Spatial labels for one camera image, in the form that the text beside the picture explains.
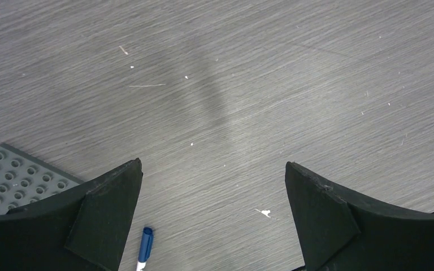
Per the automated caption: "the blue marker cap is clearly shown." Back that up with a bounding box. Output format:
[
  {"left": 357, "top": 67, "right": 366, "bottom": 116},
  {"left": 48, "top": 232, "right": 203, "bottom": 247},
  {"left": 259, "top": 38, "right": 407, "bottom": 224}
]
[{"left": 138, "top": 227, "right": 154, "bottom": 263}]

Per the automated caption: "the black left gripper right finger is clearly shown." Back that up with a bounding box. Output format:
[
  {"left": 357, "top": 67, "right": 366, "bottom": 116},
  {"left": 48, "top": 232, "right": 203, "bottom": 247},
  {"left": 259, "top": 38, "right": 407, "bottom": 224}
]
[{"left": 285, "top": 162, "right": 434, "bottom": 270}]

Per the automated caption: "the white marker pen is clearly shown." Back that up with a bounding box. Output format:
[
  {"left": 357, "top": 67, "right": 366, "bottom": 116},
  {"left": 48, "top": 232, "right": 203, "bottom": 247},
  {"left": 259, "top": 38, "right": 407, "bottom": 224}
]
[{"left": 136, "top": 261, "right": 146, "bottom": 271}]

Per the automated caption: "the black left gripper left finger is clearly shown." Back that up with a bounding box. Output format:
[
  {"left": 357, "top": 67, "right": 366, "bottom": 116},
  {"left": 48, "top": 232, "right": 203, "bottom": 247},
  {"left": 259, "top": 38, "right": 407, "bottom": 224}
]
[{"left": 0, "top": 159, "right": 143, "bottom": 270}]

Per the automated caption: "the grey studded building plate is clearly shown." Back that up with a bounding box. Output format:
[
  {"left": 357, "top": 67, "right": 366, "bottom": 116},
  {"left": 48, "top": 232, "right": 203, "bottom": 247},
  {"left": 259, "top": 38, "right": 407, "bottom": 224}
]
[{"left": 0, "top": 143, "right": 84, "bottom": 215}]

